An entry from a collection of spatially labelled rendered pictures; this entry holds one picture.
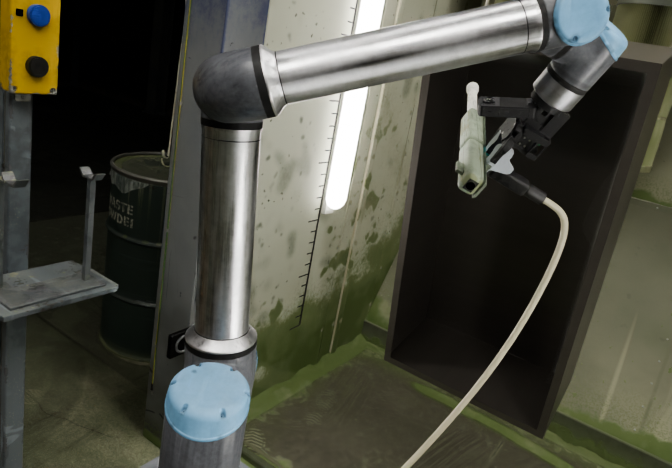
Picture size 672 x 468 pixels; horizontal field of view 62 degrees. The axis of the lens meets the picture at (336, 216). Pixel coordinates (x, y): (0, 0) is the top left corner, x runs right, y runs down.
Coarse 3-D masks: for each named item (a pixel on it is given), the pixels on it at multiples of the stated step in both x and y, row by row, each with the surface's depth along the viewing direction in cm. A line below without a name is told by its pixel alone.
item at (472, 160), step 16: (464, 128) 131; (480, 128) 129; (464, 144) 126; (480, 144) 123; (464, 160) 119; (480, 160) 118; (464, 176) 114; (480, 176) 113; (496, 176) 123; (512, 176) 122; (480, 192) 114; (528, 192) 124; (544, 192) 125
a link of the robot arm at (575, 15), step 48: (528, 0) 87; (576, 0) 84; (288, 48) 90; (336, 48) 87; (384, 48) 87; (432, 48) 87; (480, 48) 87; (528, 48) 89; (240, 96) 87; (288, 96) 89
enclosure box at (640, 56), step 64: (512, 64) 183; (640, 64) 132; (448, 128) 194; (576, 128) 178; (640, 128) 137; (448, 192) 212; (512, 192) 198; (576, 192) 185; (448, 256) 222; (512, 256) 206; (576, 256) 192; (448, 320) 232; (512, 320) 215; (576, 320) 162; (448, 384) 202; (512, 384) 205
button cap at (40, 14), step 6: (30, 6) 133; (36, 6) 133; (42, 6) 134; (30, 12) 132; (36, 12) 133; (42, 12) 134; (48, 12) 136; (30, 18) 133; (36, 18) 134; (42, 18) 135; (48, 18) 136; (36, 24) 134; (42, 24) 135
